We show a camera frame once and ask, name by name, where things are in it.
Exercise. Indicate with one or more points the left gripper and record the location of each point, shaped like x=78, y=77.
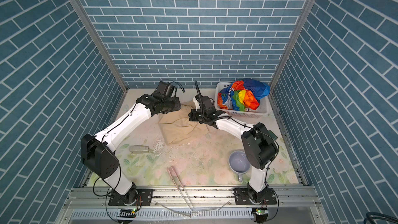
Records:
x=176, y=104

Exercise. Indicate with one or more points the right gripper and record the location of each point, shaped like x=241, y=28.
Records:
x=193, y=116

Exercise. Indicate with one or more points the beige shorts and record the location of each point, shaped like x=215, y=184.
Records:
x=176, y=127

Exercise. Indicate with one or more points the rainbow coloured shorts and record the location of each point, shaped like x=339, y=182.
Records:
x=242, y=95

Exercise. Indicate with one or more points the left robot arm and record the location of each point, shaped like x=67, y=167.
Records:
x=98, y=151

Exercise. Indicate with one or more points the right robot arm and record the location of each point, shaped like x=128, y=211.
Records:
x=259, y=147

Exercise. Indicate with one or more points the clear plastic tube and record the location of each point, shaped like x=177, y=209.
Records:
x=138, y=149

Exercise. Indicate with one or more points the white plastic basket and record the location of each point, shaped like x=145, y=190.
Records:
x=262, y=110

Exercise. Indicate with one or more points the lavender mug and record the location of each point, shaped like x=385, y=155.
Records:
x=239, y=164

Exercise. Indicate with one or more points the pink chopstick pair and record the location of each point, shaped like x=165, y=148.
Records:
x=180, y=187

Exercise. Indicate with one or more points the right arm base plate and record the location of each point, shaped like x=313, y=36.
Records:
x=247, y=196

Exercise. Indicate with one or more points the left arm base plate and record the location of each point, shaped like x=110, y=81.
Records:
x=137, y=197

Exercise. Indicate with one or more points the white cable duct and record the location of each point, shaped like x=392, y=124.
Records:
x=150, y=214

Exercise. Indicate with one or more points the aluminium front rail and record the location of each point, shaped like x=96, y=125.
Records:
x=201, y=197

